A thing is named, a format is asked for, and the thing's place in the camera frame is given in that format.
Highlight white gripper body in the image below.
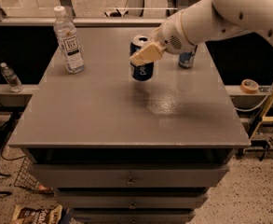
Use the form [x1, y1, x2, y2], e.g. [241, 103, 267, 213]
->
[151, 11, 194, 54]

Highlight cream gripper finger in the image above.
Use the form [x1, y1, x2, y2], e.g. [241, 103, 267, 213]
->
[130, 42, 166, 66]

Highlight blue pepsi can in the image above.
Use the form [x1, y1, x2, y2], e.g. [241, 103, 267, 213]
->
[130, 35, 154, 81]

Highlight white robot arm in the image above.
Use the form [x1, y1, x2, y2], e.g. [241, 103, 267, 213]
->
[130, 0, 273, 66]

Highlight silver blue energy drink can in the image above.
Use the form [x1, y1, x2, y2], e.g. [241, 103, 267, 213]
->
[178, 46, 198, 69]

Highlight clear plastic water bottle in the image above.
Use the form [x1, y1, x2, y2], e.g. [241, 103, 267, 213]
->
[54, 6, 85, 74]

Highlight small clear water bottle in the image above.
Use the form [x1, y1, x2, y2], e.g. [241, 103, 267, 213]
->
[0, 63, 22, 92]

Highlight grey metal railing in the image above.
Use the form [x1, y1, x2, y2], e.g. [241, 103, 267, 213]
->
[0, 0, 186, 28]

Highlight roll of masking tape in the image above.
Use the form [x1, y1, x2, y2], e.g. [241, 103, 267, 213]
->
[240, 79, 259, 94]

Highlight grey drawer cabinet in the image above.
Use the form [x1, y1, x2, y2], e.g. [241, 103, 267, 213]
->
[7, 26, 252, 224]

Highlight top grey drawer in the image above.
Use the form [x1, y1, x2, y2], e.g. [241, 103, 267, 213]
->
[30, 164, 228, 189]

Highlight grey drawer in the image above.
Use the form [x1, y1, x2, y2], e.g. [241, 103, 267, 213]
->
[56, 189, 208, 209]
[73, 209, 195, 224]
[30, 164, 228, 189]

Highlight middle grey drawer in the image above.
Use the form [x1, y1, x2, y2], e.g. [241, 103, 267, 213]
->
[56, 189, 208, 209]

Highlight bottom grey drawer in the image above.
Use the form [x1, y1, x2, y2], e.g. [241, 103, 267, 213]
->
[73, 209, 195, 224]

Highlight snack bag on floor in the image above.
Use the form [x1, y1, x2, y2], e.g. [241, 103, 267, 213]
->
[10, 205, 62, 224]

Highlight wire basket on floor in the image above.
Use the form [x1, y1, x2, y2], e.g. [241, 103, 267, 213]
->
[14, 158, 53, 194]

